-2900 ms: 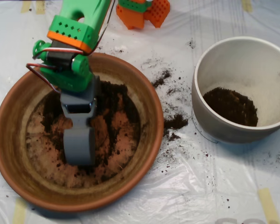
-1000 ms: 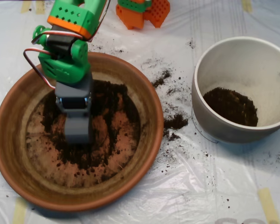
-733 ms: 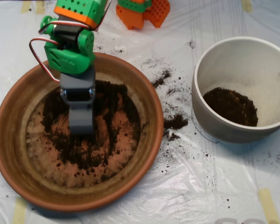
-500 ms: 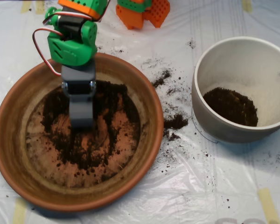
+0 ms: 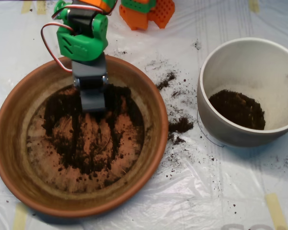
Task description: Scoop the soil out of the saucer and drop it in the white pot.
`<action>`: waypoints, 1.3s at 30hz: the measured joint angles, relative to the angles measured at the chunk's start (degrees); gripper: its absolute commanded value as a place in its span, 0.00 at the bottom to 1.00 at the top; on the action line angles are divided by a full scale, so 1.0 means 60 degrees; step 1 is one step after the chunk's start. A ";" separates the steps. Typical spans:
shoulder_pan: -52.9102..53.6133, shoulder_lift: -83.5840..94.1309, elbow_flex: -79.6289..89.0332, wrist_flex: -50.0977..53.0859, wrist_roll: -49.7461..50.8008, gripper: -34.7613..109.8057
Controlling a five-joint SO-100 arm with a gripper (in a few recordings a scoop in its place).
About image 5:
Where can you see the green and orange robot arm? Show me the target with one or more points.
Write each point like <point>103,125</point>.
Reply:
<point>81,45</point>

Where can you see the dark potting soil heap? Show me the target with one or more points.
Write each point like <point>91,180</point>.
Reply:
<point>237,110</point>
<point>62,143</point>

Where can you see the white ceramic pot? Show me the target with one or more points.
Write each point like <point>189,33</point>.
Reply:
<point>242,72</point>

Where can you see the beige masking tape strip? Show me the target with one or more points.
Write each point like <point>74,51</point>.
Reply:
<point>276,210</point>
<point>20,218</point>
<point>41,7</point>
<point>26,6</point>
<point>254,6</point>

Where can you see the grey gripper black servo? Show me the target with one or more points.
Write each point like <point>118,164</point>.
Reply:
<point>89,69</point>

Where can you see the spilled dark soil clump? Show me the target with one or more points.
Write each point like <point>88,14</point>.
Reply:
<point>180,124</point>
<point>166,81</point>

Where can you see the terracotta clay bowl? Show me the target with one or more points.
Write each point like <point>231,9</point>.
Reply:
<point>14,148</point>

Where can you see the clear plastic cover sheet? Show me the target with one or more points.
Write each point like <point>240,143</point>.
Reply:
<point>206,191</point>

